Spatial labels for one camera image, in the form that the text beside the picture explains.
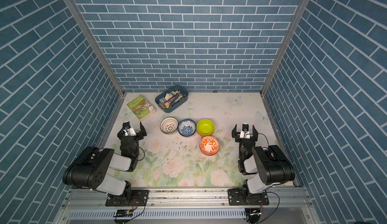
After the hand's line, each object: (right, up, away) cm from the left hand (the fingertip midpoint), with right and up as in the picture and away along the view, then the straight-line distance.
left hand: (136, 124), depth 88 cm
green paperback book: (-6, +9, +20) cm, 23 cm away
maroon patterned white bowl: (+17, -2, +11) cm, 20 cm away
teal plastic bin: (+16, +16, +27) cm, 35 cm away
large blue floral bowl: (+29, -4, +9) cm, 31 cm away
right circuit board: (+63, -41, -17) cm, 77 cm away
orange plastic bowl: (+40, -7, +2) cm, 41 cm away
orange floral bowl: (+43, -13, +1) cm, 45 cm away
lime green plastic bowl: (+41, -3, +8) cm, 42 cm away
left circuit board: (+1, -41, -16) cm, 44 cm away
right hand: (+65, -1, 0) cm, 65 cm away
